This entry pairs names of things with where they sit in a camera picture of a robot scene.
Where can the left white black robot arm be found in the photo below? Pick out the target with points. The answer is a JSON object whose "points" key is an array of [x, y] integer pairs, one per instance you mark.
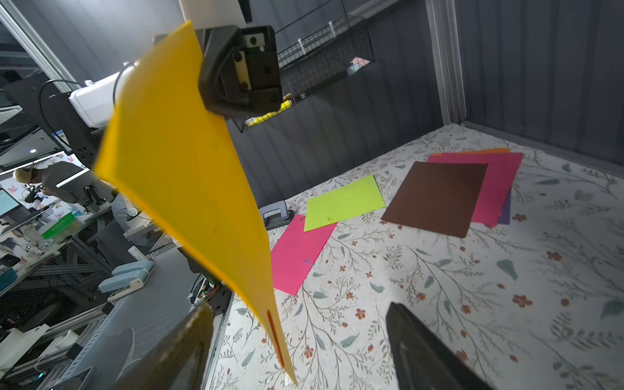
{"points": [[78, 119]]}

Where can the brown paper sheet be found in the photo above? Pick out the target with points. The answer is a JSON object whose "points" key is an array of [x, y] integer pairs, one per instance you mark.
{"points": [[437, 197]]}

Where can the lime green paper sheet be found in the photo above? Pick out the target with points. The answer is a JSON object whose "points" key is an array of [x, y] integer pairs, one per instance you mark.
{"points": [[353, 200]]}

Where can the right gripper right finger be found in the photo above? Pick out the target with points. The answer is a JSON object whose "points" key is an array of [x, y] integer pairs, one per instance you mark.
{"points": [[420, 359]]}

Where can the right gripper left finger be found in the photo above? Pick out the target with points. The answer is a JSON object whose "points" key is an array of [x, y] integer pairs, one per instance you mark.
{"points": [[179, 360]]}

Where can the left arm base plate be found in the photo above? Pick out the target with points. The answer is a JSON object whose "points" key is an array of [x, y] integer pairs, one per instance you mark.
{"points": [[215, 294]]}

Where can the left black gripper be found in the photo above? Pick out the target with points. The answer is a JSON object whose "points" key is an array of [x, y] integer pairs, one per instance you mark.
{"points": [[239, 76]]}

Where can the yellow paper sheet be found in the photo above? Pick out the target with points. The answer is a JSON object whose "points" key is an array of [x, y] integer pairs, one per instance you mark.
{"points": [[176, 161]]}

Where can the magenta paper sheet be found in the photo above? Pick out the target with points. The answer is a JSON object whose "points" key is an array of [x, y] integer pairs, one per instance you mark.
{"points": [[295, 253], [501, 171]]}

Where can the orange paper sheet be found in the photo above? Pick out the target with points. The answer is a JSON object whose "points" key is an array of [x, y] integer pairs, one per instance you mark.
{"points": [[483, 151]]}

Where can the pink sticky notes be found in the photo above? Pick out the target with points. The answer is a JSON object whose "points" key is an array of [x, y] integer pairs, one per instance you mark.
{"points": [[357, 64]]}

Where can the yellow notepad in basket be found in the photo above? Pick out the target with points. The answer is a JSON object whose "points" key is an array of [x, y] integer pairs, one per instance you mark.
{"points": [[286, 105]]}

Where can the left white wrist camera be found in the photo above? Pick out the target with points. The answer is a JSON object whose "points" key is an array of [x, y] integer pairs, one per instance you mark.
{"points": [[208, 14]]}

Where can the black wire wall basket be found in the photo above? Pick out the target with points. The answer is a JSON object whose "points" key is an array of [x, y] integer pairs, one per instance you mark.
{"points": [[316, 42]]}

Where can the purple paper sheet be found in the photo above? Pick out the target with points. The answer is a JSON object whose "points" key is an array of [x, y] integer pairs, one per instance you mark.
{"points": [[504, 218]]}

